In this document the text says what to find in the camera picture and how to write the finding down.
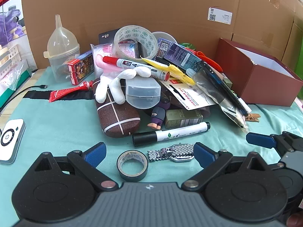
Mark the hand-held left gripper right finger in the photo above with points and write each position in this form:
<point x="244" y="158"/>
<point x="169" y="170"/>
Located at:
<point x="204" y="155"/>

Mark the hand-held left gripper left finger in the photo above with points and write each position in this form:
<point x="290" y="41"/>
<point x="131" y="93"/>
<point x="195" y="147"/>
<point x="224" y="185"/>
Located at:
<point x="95" y="153"/>

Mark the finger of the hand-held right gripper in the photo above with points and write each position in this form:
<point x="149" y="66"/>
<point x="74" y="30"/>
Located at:
<point x="260" y="140"/>
<point x="281" y="165"/>

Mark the black-capped white marker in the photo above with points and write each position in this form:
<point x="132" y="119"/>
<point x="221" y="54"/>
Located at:
<point x="177" y="132"/>

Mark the maroon cardboard box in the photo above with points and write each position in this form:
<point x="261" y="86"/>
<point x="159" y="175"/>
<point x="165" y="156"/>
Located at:
<point x="267" y="85"/>

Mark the person's right hand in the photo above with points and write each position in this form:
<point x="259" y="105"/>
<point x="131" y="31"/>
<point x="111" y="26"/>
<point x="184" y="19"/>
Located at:
<point x="295" y="221"/>

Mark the silver wristwatch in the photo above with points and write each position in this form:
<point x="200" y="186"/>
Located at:
<point x="181" y="150"/>

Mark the wooden clothespin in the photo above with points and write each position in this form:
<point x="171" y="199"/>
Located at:
<point x="253" y="118"/>

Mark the brown eyeglass case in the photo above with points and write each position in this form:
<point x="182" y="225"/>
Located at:
<point x="113" y="118"/>

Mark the olive green box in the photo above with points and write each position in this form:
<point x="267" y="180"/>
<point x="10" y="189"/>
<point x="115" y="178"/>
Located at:
<point x="182" y="120"/>

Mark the black tape roll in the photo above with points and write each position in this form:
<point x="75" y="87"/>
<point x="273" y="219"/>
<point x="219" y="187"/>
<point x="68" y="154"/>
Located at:
<point x="132" y="177"/>

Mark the teal cloth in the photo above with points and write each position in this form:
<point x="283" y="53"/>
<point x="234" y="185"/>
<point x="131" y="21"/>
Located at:
<point x="59" y="123"/>

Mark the purple toy figure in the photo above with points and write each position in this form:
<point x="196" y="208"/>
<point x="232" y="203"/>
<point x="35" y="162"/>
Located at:
<point x="157" y="118"/>

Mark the clear plastic bag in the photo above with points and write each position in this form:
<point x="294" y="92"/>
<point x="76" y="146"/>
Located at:
<point x="213" y="95"/>

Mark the white red packaging card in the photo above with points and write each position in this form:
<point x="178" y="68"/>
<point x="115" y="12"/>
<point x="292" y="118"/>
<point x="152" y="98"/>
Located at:
<point x="189" y="94"/>

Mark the red tube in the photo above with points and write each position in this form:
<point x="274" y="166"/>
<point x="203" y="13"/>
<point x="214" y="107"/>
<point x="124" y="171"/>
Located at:
<point x="64" y="93"/>

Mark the white glove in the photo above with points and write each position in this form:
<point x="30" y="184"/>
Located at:
<point x="106" y="85"/>

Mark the black smartphone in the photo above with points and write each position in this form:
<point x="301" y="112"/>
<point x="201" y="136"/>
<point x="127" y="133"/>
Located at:
<point x="220" y="83"/>

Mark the clear plastic case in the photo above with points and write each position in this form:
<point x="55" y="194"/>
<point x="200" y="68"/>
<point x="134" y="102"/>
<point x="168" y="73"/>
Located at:
<point x="142" y="92"/>

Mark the white power bank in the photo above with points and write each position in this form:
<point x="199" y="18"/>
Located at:
<point x="14" y="147"/>

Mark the red printed card box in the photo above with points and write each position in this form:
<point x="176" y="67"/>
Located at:
<point x="80" y="70"/>

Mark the yellow utility knife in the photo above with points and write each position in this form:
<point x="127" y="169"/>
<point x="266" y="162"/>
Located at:
<point x="171" y="70"/>

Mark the clear plastic container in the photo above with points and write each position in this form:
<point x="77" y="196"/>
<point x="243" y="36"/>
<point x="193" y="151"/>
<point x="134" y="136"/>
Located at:
<point x="56" y="69"/>

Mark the red-capped white marker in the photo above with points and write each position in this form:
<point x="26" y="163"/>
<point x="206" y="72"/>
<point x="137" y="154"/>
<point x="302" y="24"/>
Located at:
<point x="127" y="64"/>

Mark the red scissors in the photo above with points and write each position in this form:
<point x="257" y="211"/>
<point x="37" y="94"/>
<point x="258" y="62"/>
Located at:
<point x="208" y="59"/>

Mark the pink cotton swab pack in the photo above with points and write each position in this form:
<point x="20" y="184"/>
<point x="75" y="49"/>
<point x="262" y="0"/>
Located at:
<point x="101" y="56"/>

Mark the dark blue packet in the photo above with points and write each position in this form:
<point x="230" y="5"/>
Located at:
<point x="182" y="58"/>

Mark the green lid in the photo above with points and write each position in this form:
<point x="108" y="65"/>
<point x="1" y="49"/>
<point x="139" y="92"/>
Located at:
<point x="187" y="45"/>

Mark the blue printed small box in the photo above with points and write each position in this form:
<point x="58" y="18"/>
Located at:
<point x="164" y="46"/>

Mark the black charger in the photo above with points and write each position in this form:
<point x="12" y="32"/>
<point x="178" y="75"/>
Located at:
<point x="106" y="36"/>

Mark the translucent plastic funnel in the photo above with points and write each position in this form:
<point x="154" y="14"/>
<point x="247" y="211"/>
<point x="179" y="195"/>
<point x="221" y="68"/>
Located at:
<point x="61" y="40"/>

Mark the clear tape roll green print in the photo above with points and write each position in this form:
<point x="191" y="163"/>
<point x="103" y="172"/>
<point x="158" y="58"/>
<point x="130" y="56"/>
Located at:
<point x="147" y="40"/>

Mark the white bowl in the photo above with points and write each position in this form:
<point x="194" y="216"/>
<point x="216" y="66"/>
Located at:
<point x="165" y="36"/>

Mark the white perforated basket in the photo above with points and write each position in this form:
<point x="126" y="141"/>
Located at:
<point x="10" y="56"/>

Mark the white shipping label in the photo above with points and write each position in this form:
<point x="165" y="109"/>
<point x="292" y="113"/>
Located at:
<point x="220" y="15"/>

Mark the purple plastic bag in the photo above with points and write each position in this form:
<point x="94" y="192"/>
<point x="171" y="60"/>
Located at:
<point x="8" y="28"/>

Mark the large brown cardboard box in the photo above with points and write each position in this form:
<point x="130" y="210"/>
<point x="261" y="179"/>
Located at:
<point x="165" y="4"/>

